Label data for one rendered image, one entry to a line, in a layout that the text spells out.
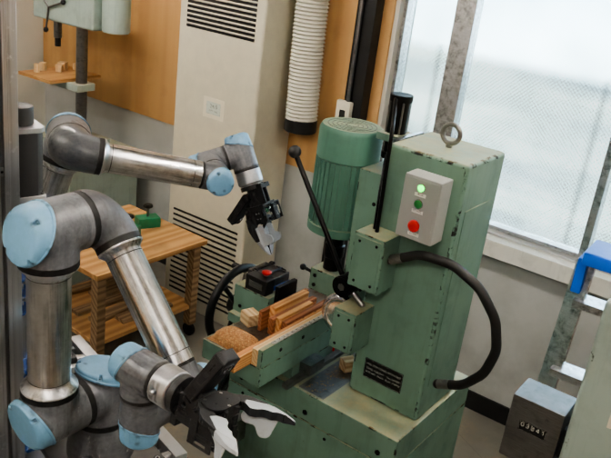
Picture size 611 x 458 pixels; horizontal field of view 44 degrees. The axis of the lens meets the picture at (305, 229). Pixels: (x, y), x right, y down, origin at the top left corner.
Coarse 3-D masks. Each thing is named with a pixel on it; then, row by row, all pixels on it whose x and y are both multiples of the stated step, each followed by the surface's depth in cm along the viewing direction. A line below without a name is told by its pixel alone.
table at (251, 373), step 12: (228, 312) 234; (240, 324) 222; (264, 336) 217; (324, 336) 224; (204, 348) 213; (216, 348) 210; (300, 348) 215; (312, 348) 221; (276, 360) 207; (288, 360) 212; (300, 360) 217; (240, 372) 206; (252, 372) 204; (264, 372) 203; (276, 372) 209
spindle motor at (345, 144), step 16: (320, 128) 207; (336, 128) 202; (352, 128) 204; (368, 128) 206; (320, 144) 207; (336, 144) 202; (352, 144) 201; (368, 144) 202; (320, 160) 208; (336, 160) 203; (352, 160) 203; (368, 160) 204; (320, 176) 209; (336, 176) 205; (352, 176) 205; (320, 192) 209; (336, 192) 206; (352, 192) 207; (320, 208) 211; (336, 208) 208; (352, 208) 208; (336, 224) 210
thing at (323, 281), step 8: (320, 264) 226; (312, 272) 224; (320, 272) 222; (328, 272) 222; (336, 272) 223; (312, 280) 225; (320, 280) 223; (328, 280) 221; (312, 288) 226; (320, 288) 224; (328, 288) 222
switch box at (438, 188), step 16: (416, 176) 180; (432, 176) 181; (432, 192) 178; (448, 192) 181; (400, 208) 185; (432, 208) 179; (400, 224) 186; (432, 224) 181; (416, 240) 184; (432, 240) 182
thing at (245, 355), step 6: (294, 324) 217; (282, 330) 214; (270, 336) 210; (258, 342) 206; (246, 348) 203; (252, 348) 203; (240, 354) 199; (246, 354) 200; (240, 360) 199; (246, 360) 201; (240, 366) 200; (234, 372) 198
